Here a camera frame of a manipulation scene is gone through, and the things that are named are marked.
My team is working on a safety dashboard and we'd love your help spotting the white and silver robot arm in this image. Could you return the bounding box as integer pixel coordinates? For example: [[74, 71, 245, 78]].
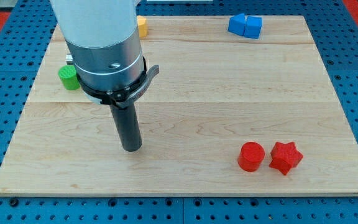
[[50, 0, 144, 91]]

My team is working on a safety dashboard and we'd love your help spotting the wooden board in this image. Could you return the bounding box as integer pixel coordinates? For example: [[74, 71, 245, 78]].
[[0, 16, 358, 197]]

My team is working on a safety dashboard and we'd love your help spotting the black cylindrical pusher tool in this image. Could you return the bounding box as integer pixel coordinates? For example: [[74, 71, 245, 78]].
[[110, 104, 142, 152]]

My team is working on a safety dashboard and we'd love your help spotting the black clamp with grey lever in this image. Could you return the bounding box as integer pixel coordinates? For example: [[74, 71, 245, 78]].
[[76, 65, 160, 109]]

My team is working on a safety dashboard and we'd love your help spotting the red cylinder block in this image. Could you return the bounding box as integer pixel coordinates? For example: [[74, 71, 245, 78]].
[[237, 142, 265, 172]]

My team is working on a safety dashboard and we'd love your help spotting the yellow block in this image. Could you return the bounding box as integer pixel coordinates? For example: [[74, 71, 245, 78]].
[[137, 16, 149, 38]]

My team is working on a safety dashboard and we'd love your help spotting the blue triangular block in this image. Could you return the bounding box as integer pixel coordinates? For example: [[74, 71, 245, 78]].
[[227, 13, 246, 36]]

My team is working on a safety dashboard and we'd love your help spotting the red star block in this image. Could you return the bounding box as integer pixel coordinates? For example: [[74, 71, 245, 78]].
[[269, 142, 303, 175]]

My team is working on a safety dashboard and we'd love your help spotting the blue cube block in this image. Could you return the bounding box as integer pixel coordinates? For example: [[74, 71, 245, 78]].
[[244, 16, 262, 39]]

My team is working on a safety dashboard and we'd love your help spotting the green cylinder block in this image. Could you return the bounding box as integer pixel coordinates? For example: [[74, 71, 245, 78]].
[[58, 65, 80, 90]]

